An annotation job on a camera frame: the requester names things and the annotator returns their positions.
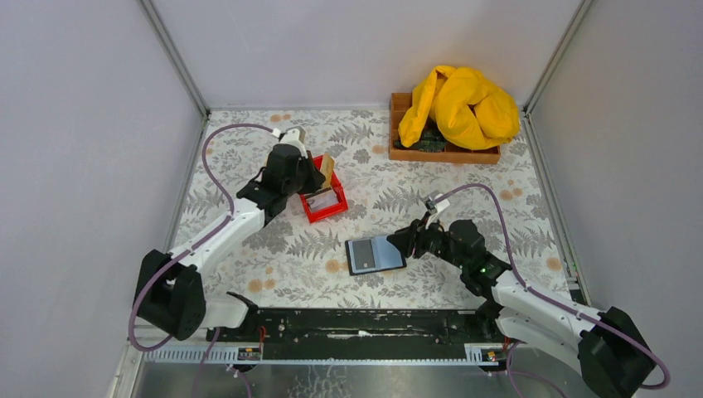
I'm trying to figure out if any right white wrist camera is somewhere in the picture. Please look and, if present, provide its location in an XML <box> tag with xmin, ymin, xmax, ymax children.
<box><xmin>424</xmin><ymin>194</ymin><xmax>450</xmax><ymax>224</ymax></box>

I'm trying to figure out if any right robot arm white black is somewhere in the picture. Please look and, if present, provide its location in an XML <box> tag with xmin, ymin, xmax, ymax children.
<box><xmin>387</xmin><ymin>220</ymin><xmax>655</xmax><ymax>397</ymax></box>

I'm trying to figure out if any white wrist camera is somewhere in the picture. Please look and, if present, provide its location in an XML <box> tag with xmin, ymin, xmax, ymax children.
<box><xmin>279</xmin><ymin>126</ymin><xmax>308</xmax><ymax>158</ymax></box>
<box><xmin>424</xmin><ymin>194</ymin><xmax>450</xmax><ymax>224</ymax></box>

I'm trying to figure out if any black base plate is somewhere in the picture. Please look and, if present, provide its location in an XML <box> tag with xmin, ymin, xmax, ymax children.
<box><xmin>206</xmin><ymin>308</ymin><xmax>508</xmax><ymax>362</ymax></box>

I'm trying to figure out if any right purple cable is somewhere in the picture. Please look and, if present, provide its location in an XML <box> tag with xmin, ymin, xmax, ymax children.
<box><xmin>424</xmin><ymin>183</ymin><xmax>672</xmax><ymax>391</ymax></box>

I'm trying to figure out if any yellow cloth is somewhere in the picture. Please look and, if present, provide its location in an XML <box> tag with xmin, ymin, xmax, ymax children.
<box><xmin>399</xmin><ymin>66</ymin><xmax>521</xmax><ymax>151</ymax></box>

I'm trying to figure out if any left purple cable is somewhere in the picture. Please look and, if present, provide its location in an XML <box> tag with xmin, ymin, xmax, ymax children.
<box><xmin>127</xmin><ymin>123</ymin><xmax>282</xmax><ymax>352</ymax></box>

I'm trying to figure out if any dark grey card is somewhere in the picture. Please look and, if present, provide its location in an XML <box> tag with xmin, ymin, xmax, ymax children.
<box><xmin>350</xmin><ymin>239</ymin><xmax>376</xmax><ymax>273</ymax></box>

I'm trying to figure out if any dark green object in tray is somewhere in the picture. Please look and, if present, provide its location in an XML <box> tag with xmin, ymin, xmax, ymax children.
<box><xmin>393</xmin><ymin>123</ymin><xmax>448</xmax><ymax>153</ymax></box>

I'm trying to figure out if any purple cable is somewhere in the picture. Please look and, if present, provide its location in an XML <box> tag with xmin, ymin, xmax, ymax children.
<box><xmin>127</xmin><ymin>123</ymin><xmax>282</xmax><ymax>352</ymax></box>
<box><xmin>424</xmin><ymin>183</ymin><xmax>672</xmax><ymax>391</ymax></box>

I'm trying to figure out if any black card holder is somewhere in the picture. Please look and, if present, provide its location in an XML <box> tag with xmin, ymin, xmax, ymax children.
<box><xmin>345</xmin><ymin>235</ymin><xmax>407</xmax><ymax>276</ymax></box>

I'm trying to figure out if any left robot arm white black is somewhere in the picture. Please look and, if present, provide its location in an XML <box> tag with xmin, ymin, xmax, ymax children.
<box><xmin>130</xmin><ymin>143</ymin><xmax>325</xmax><ymax>341</ymax></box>

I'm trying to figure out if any gold VIP card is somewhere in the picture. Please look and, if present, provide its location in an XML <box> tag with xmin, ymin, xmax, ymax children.
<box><xmin>319</xmin><ymin>153</ymin><xmax>335</xmax><ymax>189</ymax></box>

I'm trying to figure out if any wooden tray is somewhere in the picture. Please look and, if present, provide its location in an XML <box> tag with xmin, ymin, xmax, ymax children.
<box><xmin>388</xmin><ymin>93</ymin><xmax>501</xmax><ymax>165</ymax></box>

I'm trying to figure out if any floral table mat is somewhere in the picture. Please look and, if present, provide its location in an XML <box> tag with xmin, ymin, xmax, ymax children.
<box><xmin>172</xmin><ymin>110</ymin><xmax>569</xmax><ymax>309</ymax></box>

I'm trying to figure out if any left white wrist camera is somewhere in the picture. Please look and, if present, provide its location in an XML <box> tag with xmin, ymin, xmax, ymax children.
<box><xmin>279</xmin><ymin>126</ymin><xmax>308</xmax><ymax>158</ymax></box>

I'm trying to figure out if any red plastic bin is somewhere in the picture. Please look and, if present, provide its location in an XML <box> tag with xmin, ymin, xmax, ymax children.
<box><xmin>299</xmin><ymin>153</ymin><xmax>348</xmax><ymax>224</ymax></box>

